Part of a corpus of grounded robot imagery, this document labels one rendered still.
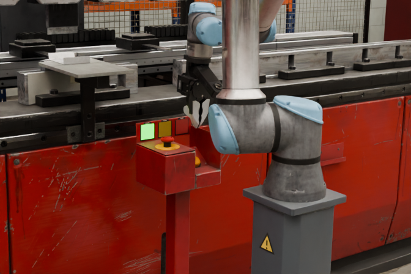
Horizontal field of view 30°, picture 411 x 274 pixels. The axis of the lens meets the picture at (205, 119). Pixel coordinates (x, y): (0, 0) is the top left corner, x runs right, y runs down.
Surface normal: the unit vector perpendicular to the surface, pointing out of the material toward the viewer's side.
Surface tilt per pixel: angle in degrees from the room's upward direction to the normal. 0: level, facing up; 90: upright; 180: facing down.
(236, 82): 84
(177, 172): 90
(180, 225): 90
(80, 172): 90
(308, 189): 72
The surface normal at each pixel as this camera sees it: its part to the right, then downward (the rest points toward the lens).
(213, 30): 0.22, 0.29
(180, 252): 0.60, 0.18
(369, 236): 0.56, 0.41
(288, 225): -0.14, 0.22
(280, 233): -0.80, 0.12
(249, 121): 0.30, 0.09
